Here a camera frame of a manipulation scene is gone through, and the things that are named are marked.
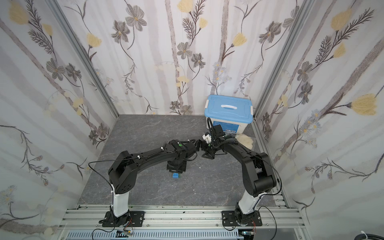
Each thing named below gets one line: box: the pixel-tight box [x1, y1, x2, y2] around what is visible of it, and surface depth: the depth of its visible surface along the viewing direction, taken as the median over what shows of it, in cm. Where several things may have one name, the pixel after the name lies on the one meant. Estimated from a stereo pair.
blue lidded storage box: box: [204, 94, 254, 135], surface depth 103 cm
